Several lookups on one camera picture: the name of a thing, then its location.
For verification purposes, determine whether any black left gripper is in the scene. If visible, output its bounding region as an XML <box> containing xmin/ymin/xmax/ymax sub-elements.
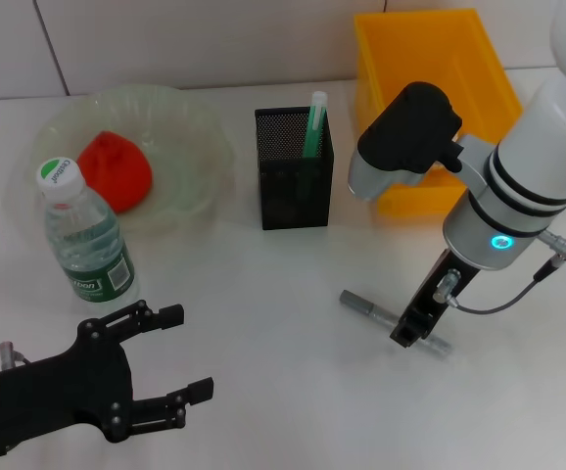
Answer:
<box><xmin>0</xmin><ymin>299</ymin><xmax>215</xmax><ymax>454</ymax></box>

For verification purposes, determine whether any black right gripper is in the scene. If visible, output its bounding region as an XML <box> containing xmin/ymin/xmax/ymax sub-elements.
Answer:
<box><xmin>388</xmin><ymin>248</ymin><xmax>483</xmax><ymax>350</ymax></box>

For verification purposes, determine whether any grey marker pen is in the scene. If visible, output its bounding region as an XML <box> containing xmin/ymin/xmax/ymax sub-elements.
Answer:
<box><xmin>338</xmin><ymin>289</ymin><xmax>453</xmax><ymax>360</ymax></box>

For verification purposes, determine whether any clear green-label water bottle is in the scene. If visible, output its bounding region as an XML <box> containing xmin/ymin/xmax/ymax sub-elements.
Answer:
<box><xmin>35</xmin><ymin>156</ymin><xmax>141</xmax><ymax>306</ymax></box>

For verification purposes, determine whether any orange fruit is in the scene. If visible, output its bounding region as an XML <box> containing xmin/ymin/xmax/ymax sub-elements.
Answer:
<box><xmin>76</xmin><ymin>128</ymin><xmax>154</xmax><ymax>214</ymax></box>

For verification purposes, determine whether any green pen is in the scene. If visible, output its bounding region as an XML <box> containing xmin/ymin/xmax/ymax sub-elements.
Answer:
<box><xmin>303</xmin><ymin>90</ymin><xmax>329</xmax><ymax>161</ymax></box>

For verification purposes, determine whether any black mesh pen holder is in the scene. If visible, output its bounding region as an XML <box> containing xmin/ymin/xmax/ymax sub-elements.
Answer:
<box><xmin>254</xmin><ymin>106</ymin><xmax>337</xmax><ymax>231</ymax></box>

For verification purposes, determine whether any green glass fruit plate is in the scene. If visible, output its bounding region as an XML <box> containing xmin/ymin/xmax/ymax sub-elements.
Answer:
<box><xmin>21</xmin><ymin>83</ymin><xmax>236</xmax><ymax>240</ymax></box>

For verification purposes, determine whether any yellow plastic bin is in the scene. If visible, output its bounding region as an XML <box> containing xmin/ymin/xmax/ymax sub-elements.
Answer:
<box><xmin>353</xmin><ymin>8</ymin><xmax>527</xmax><ymax>217</ymax></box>

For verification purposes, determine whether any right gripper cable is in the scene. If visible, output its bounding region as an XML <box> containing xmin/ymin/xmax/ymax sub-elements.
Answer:
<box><xmin>431</xmin><ymin>229</ymin><xmax>566</xmax><ymax>315</ymax></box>

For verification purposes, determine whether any right wrist camera housing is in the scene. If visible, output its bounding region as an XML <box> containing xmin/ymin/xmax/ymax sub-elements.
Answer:
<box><xmin>347</xmin><ymin>80</ymin><xmax>466</xmax><ymax>204</ymax></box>

